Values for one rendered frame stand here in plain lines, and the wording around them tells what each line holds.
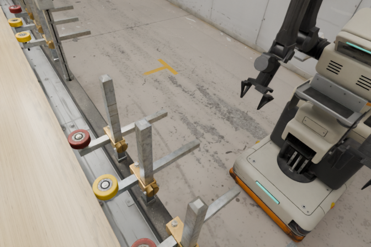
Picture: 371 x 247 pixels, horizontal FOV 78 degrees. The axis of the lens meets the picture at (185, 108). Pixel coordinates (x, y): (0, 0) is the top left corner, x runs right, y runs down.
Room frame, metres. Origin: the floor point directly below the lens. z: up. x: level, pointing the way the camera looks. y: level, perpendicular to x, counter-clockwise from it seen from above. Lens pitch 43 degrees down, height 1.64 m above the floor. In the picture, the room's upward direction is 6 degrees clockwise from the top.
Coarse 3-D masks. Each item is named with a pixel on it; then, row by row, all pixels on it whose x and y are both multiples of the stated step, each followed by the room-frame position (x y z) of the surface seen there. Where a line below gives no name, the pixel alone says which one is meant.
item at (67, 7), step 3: (60, 6) 1.93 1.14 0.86; (63, 6) 1.93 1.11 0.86; (66, 6) 1.94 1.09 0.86; (69, 6) 1.95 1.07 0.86; (72, 6) 1.97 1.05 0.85; (51, 9) 1.86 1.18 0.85; (54, 9) 1.87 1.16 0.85; (57, 9) 1.89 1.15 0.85; (60, 9) 1.90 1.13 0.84; (63, 9) 1.92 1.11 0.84; (66, 9) 1.93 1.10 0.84; (69, 9) 1.95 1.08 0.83; (21, 12) 1.73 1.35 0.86; (24, 12) 1.73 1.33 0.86; (15, 15) 1.68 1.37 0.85; (18, 15) 1.69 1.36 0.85; (21, 15) 1.71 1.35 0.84; (24, 15) 1.72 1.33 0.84; (27, 15) 1.73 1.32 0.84
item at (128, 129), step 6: (156, 114) 0.80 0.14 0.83; (162, 114) 0.80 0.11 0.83; (138, 120) 0.74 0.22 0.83; (150, 120) 0.75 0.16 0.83; (156, 120) 0.78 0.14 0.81; (126, 126) 0.70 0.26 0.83; (132, 126) 0.70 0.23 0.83; (126, 132) 0.67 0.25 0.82; (102, 138) 0.61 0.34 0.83; (108, 138) 0.62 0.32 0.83; (90, 144) 0.58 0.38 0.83; (96, 144) 0.58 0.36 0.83; (102, 144) 0.60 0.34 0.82; (78, 150) 0.54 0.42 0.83; (84, 150) 0.55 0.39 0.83; (90, 150) 0.56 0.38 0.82
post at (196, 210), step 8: (192, 200) 0.25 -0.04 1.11; (200, 200) 0.25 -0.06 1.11; (192, 208) 0.23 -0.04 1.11; (200, 208) 0.23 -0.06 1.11; (192, 216) 0.23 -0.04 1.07; (200, 216) 0.23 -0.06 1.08; (184, 224) 0.24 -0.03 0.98; (192, 224) 0.22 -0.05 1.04; (200, 224) 0.23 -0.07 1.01; (184, 232) 0.24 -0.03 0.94; (192, 232) 0.22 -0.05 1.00; (184, 240) 0.23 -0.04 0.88; (192, 240) 0.22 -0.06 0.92
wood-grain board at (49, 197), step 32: (0, 32) 1.31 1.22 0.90; (0, 64) 0.98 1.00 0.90; (0, 96) 0.74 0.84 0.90; (32, 96) 0.76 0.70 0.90; (0, 128) 0.56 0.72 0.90; (32, 128) 0.58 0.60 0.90; (0, 160) 0.42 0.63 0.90; (32, 160) 0.43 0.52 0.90; (64, 160) 0.45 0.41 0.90; (0, 192) 0.31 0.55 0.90; (32, 192) 0.32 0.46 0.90; (64, 192) 0.33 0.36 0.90; (0, 224) 0.22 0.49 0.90; (32, 224) 0.23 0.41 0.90; (64, 224) 0.24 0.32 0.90; (96, 224) 0.25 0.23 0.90
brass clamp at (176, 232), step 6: (180, 222) 0.30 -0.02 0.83; (168, 228) 0.28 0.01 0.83; (174, 228) 0.28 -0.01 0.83; (180, 228) 0.29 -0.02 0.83; (168, 234) 0.28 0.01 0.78; (174, 234) 0.27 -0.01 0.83; (180, 234) 0.27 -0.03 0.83; (180, 240) 0.25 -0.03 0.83; (180, 246) 0.23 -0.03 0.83; (198, 246) 0.24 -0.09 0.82
